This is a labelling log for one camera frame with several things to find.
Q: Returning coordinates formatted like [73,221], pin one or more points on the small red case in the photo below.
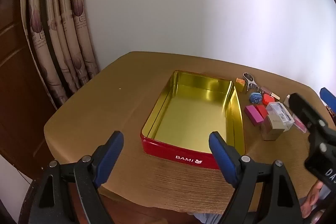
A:
[268,100]

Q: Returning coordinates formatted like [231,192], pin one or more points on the beige cardboard box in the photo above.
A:
[273,129]

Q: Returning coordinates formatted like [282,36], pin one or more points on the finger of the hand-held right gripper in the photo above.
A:
[302,106]
[328,96]

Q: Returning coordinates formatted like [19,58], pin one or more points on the brown wooden door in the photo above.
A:
[15,82]

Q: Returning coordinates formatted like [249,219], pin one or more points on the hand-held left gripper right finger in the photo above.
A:
[223,158]

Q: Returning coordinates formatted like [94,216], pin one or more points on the red block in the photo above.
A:
[262,111]

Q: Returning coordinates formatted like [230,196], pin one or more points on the metal nail clipper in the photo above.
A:
[249,79]

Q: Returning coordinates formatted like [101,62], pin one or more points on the clear plastic box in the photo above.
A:
[279,111]

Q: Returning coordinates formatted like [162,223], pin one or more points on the magenta block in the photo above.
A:
[253,114]

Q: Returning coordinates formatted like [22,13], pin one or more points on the person's right hand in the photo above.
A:
[313,197]

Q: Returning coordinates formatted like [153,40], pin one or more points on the pink packet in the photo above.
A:
[300,124]

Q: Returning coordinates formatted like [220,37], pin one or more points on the small orange block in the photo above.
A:
[240,81]

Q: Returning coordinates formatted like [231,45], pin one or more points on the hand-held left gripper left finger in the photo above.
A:
[110,155]

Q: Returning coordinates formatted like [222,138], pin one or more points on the red tin box gold interior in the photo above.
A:
[189,116]

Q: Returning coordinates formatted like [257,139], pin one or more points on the small brown pink block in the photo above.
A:
[274,95]

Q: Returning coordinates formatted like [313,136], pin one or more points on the beige leaf-print curtain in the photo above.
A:
[65,37]

